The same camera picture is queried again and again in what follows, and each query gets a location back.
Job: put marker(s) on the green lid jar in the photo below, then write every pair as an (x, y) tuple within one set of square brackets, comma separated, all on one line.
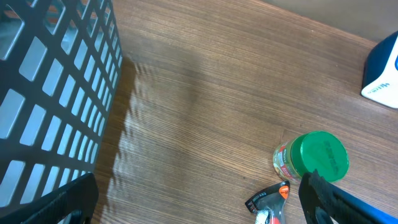
[(318, 151)]

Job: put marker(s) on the red black snack pouch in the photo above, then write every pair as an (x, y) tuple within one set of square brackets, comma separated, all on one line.
[(268, 204)]

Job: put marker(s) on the grey plastic mesh basket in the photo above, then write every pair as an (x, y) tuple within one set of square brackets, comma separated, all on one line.
[(60, 67)]

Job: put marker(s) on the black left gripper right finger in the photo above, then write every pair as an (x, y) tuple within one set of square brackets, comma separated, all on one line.
[(323, 202)]

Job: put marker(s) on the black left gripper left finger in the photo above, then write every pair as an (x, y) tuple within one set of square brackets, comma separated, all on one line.
[(74, 202)]

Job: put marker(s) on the white barcode scanner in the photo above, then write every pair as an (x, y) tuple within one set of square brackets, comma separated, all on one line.
[(380, 73)]

